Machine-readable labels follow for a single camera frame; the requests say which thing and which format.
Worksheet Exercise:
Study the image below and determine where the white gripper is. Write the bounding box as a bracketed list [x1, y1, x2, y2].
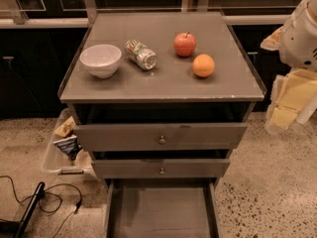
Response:
[261, 0, 317, 129]

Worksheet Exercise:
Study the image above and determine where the orange fruit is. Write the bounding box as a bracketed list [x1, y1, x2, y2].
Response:
[192, 54, 215, 78]

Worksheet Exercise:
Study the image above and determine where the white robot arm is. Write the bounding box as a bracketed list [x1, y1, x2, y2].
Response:
[261, 0, 317, 131]

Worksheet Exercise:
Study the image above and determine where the grey drawer cabinet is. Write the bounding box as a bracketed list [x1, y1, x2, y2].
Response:
[56, 11, 267, 188]

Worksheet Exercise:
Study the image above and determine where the top drawer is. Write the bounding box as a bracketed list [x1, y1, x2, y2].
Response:
[74, 123, 247, 152]

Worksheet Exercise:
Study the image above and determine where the top drawer knob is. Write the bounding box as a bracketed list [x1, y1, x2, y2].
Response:
[158, 135, 166, 145]

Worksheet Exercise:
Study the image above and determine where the drawer knob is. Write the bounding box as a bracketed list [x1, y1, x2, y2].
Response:
[158, 168, 165, 176]
[158, 135, 166, 145]

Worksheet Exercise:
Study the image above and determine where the middle drawer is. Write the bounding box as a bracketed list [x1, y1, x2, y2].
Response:
[92, 159, 230, 179]

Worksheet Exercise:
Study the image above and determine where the middle drawer knob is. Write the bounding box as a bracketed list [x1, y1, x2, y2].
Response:
[158, 168, 165, 176]

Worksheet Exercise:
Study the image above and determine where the open bottom drawer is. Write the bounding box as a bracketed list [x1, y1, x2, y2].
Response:
[104, 178, 222, 238]

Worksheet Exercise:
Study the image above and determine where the red apple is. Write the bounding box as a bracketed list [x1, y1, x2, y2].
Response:
[173, 33, 197, 58]

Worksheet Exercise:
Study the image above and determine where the crushed soda can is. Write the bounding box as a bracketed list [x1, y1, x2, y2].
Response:
[125, 39, 157, 70]

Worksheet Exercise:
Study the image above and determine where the white bowl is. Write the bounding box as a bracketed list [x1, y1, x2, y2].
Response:
[79, 45, 122, 78]

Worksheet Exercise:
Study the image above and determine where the tan snack packet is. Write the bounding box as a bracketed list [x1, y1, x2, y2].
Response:
[53, 117, 75, 138]

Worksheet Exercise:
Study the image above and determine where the dark blue snack bag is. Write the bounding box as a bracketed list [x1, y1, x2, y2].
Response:
[53, 135, 82, 161]

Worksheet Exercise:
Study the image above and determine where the black flat device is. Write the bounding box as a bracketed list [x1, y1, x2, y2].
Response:
[0, 181, 45, 238]

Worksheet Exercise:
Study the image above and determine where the white post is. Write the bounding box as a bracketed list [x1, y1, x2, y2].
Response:
[295, 93, 317, 124]

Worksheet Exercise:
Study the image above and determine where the black cable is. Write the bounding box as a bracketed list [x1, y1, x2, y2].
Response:
[0, 175, 83, 238]

